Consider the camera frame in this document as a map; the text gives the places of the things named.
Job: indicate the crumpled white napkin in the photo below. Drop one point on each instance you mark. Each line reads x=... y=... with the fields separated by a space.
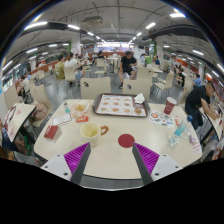
x=139 y=98

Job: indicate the clear blue-capped water bottle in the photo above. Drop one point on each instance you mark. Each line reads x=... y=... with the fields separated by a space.
x=178 y=132

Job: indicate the white printed card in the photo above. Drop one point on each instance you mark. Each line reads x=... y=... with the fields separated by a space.
x=61 y=119

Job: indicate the flat round red coaster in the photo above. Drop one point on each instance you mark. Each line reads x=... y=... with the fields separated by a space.
x=126 y=140

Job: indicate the red paper cup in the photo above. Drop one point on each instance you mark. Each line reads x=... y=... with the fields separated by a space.
x=169 y=106

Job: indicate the printed paper tray liner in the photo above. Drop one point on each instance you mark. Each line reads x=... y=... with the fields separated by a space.
x=115 y=105

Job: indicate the ceiling air conditioner unit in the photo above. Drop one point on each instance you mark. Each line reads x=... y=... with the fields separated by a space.
x=93 y=20

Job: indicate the person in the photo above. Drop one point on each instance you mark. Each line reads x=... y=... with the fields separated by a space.
x=127 y=65
x=71 y=63
x=25 y=85
x=196 y=98
x=59 y=70

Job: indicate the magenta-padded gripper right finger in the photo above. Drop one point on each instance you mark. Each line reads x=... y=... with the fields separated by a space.
x=146 y=158

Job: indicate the small red packet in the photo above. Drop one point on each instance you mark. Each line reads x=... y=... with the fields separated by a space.
x=82 y=119

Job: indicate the red sachet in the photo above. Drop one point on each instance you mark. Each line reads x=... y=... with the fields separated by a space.
x=176 y=122

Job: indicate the clear plastic packet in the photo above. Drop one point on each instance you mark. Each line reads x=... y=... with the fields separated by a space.
x=195 y=144

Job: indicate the dark brown food tray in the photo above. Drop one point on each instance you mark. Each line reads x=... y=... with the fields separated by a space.
x=94 y=108

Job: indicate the colourful printed leaflet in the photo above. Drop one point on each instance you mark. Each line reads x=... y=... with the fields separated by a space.
x=161 y=118

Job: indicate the clear plastic food bag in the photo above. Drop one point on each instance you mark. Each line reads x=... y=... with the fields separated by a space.
x=80 y=108

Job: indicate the ceiling lights group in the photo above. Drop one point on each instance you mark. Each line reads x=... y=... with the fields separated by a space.
x=176 y=15

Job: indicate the beige chair with round hole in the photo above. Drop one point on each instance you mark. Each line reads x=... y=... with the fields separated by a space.
x=138 y=88
x=96 y=88

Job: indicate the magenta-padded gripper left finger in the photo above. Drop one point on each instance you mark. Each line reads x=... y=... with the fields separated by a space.
x=77 y=158

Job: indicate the pink bag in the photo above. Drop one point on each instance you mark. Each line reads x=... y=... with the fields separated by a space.
x=40 y=111

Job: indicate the cream dining table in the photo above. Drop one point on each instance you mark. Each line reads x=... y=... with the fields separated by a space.
x=216 y=125
x=18 y=120

